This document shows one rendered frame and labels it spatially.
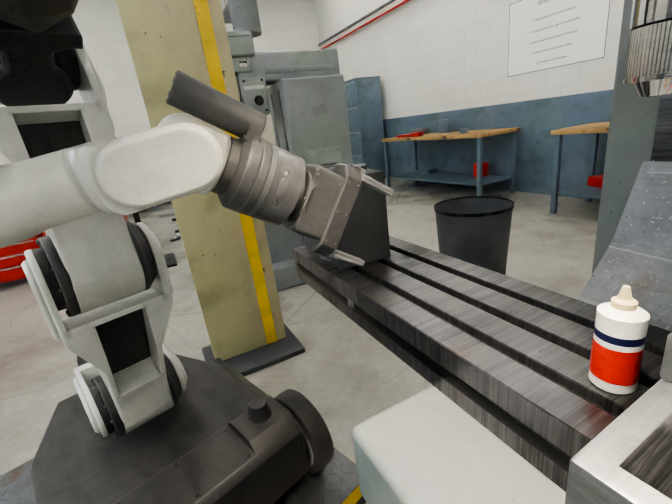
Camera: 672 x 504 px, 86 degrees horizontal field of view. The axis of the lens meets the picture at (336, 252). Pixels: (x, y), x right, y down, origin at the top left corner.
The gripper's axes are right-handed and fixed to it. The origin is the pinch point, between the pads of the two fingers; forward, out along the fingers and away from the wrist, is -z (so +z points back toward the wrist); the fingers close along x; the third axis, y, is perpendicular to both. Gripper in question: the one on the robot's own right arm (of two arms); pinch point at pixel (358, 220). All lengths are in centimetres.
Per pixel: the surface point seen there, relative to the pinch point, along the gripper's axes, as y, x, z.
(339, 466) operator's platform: 21, -57, -35
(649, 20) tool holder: -24.9, 22.0, -2.5
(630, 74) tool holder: -24.0, 19.0, -4.7
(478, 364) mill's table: -16.7, -10.7, -12.4
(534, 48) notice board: 296, 287, -327
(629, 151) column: -6, 29, -44
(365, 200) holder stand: 20.1, 4.9, -12.2
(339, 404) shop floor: 82, -78, -77
